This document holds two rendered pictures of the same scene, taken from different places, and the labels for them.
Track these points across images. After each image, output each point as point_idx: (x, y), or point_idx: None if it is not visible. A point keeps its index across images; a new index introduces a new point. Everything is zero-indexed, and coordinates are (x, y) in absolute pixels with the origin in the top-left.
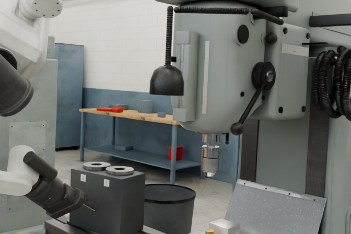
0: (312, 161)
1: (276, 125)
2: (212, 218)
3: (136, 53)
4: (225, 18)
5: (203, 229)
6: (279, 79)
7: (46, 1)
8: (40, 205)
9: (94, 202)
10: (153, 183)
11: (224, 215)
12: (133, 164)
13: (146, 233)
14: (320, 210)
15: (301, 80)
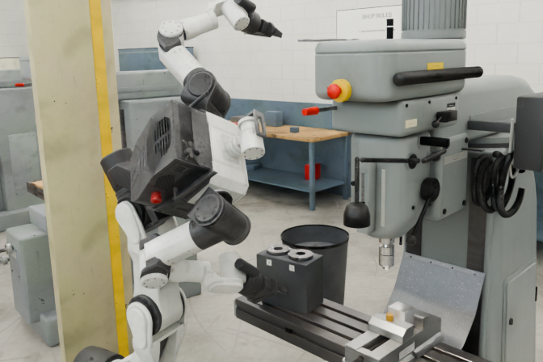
0: (472, 241)
1: None
2: (363, 248)
3: (258, 53)
4: (397, 151)
5: (354, 263)
6: (443, 187)
7: (253, 150)
8: (246, 296)
9: (285, 288)
10: (290, 208)
11: (375, 245)
12: (264, 185)
13: (327, 305)
14: (480, 284)
15: (460, 180)
